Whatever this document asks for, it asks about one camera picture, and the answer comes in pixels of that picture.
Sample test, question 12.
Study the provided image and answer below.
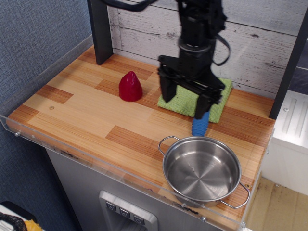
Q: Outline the blue handled metal spoon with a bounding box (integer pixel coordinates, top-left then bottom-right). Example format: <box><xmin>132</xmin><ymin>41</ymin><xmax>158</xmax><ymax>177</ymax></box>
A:
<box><xmin>192</xmin><ymin>112</ymin><xmax>210</xmax><ymax>137</ymax></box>

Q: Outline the yellow black object corner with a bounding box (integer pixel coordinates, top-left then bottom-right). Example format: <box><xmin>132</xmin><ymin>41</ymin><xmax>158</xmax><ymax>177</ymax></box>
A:
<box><xmin>0</xmin><ymin>201</ymin><xmax>44</xmax><ymax>231</ymax></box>

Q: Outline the dark vertical post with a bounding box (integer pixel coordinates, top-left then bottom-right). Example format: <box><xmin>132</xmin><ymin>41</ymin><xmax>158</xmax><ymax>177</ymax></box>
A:
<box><xmin>87</xmin><ymin>0</ymin><xmax>113</xmax><ymax>65</ymax></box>
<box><xmin>269</xmin><ymin>9</ymin><xmax>308</xmax><ymax>119</ymax></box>

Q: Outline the grey cabinet with dispenser panel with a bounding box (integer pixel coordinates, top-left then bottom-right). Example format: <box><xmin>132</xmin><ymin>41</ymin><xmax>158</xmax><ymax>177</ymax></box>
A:
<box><xmin>47</xmin><ymin>150</ymin><xmax>219</xmax><ymax>231</ymax></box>

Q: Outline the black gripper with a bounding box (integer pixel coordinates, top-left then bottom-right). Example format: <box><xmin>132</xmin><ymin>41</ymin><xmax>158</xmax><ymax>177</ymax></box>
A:
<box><xmin>158</xmin><ymin>44</ymin><xmax>225</xmax><ymax>119</ymax></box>

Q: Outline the white ribbed side unit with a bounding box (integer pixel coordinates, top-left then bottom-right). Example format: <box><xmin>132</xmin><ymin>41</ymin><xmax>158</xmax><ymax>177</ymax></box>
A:
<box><xmin>260</xmin><ymin>90</ymin><xmax>308</xmax><ymax>195</ymax></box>

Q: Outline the green folded cloth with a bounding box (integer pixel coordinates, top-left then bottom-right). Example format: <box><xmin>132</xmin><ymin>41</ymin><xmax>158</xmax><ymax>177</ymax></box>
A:
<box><xmin>157</xmin><ymin>78</ymin><xmax>233</xmax><ymax>123</ymax></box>

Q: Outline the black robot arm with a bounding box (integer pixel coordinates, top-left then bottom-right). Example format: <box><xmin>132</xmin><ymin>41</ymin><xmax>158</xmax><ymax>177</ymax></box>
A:
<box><xmin>158</xmin><ymin>0</ymin><xmax>229</xmax><ymax>119</ymax></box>

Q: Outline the dark left vertical post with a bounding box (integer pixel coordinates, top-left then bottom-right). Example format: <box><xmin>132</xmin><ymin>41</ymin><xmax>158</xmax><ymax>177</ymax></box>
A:
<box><xmin>87</xmin><ymin>0</ymin><xmax>113</xmax><ymax>65</ymax></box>

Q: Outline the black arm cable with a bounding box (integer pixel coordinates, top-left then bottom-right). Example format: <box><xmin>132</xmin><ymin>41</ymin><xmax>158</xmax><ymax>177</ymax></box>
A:
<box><xmin>101</xmin><ymin>0</ymin><xmax>231</xmax><ymax>67</ymax></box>

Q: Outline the stainless steel pot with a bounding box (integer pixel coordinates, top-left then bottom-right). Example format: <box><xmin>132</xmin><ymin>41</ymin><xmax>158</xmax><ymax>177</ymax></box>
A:
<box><xmin>158</xmin><ymin>136</ymin><xmax>250</xmax><ymax>209</ymax></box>

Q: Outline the clear acrylic table guard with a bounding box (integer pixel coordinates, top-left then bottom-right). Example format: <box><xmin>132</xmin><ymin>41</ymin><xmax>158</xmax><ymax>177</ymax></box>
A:
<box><xmin>0</xmin><ymin>34</ymin><xmax>276</xmax><ymax>230</ymax></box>

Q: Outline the dark right vertical post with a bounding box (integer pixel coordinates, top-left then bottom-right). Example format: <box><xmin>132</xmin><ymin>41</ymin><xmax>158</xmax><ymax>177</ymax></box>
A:
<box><xmin>269</xmin><ymin>9</ymin><xmax>308</xmax><ymax>119</ymax></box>

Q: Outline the red strawberry shaped toy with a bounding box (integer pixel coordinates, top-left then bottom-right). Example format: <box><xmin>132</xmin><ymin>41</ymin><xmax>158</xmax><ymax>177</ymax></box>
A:
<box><xmin>118</xmin><ymin>71</ymin><xmax>143</xmax><ymax>102</ymax></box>

